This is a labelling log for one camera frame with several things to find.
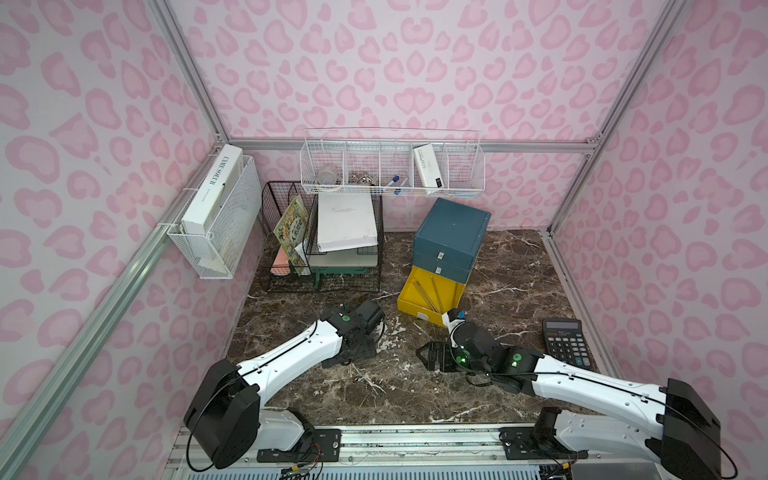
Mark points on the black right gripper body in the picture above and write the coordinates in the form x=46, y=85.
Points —
x=447, y=354

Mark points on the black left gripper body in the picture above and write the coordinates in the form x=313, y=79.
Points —
x=363, y=345

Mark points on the yellow pencils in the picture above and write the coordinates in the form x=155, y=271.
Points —
x=427, y=288

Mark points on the yellow bottom drawer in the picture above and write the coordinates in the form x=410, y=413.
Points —
x=411, y=303

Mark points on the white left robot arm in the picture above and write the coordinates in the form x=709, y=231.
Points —
x=228, y=415

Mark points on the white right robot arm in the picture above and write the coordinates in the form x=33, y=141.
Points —
x=669, y=425

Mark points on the teal drawer cabinet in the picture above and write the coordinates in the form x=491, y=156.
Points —
x=448, y=241

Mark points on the black calculator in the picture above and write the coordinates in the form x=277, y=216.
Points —
x=565, y=341

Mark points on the white paper stack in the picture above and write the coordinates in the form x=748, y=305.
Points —
x=345, y=221

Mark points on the colorful picture book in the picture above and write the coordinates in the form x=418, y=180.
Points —
x=291, y=229

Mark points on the white small box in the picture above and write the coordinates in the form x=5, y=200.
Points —
x=426, y=163

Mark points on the white book box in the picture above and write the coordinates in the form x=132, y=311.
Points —
x=213, y=191

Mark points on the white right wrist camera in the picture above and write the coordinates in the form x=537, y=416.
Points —
x=452, y=319

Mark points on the green stool frame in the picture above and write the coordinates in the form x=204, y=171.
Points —
x=341, y=279

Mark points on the black wire file rack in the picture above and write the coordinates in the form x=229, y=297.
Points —
x=276, y=274

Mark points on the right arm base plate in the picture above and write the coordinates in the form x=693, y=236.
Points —
x=526, y=443

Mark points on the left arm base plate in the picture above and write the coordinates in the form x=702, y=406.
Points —
x=323, y=442

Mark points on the white wire wall basket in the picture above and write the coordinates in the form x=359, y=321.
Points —
x=364, y=160

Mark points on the white wire side basket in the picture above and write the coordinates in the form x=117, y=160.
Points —
x=216, y=254

